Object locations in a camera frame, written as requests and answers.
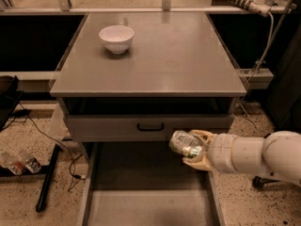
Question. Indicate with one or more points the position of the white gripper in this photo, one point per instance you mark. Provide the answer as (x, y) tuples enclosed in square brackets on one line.
[(220, 152)]

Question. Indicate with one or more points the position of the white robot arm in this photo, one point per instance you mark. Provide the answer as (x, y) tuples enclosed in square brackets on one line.
[(275, 157)]

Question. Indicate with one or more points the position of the grey top drawer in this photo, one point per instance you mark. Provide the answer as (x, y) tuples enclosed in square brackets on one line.
[(113, 128)]

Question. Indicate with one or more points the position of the open grey middle drawer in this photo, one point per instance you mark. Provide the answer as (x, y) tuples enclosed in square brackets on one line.
[(146, 184)]

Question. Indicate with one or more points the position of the grey drawer cabinet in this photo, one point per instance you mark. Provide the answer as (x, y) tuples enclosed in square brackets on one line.
[(176, 65)]

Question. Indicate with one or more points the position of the black office chair base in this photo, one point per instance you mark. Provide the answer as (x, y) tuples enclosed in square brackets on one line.
[(259, 182)]

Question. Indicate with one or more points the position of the white ceramic bowl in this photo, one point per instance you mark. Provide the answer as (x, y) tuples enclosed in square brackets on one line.
[(117, 38)]

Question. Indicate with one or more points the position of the white power strip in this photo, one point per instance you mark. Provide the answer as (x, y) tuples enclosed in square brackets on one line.
[(255, 6)]

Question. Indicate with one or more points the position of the black stand base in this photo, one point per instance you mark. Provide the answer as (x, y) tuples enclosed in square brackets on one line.
[(46, 174)]

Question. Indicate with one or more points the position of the right plastic bottle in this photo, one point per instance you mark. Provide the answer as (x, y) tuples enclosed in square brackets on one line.
[(30, 161)]

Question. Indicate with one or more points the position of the plastic bottle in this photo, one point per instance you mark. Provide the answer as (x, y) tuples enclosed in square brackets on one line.
[(30, 161), (12, 163)]

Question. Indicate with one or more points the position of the left plastic bottle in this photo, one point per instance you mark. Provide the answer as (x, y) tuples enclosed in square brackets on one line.
[(12, 163)]

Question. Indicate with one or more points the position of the black drawer handle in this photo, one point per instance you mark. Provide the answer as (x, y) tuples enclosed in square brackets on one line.
[(150, 128)]

